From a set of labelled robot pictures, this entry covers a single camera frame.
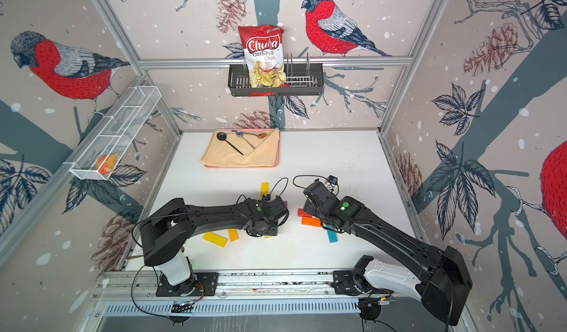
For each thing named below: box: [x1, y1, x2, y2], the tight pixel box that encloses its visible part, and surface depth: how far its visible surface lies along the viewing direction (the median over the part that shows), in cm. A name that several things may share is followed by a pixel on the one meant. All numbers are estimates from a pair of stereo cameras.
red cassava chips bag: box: [237, 25, 291, 88], surface depth 84 cm
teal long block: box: [326, 225, 339, 244], surface depth 85 cm
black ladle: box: [216, 131, 245, 156], surface depth 120 cm
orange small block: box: [228, 228, 240, 242], surface depth 87 cm
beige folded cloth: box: [200, 128, 280, 166], surface depth 114 cm
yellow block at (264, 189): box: [259, 182, 270, 200], surface depth 100 cm
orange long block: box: [301, 216, 323, 228], surface depth 90 cm
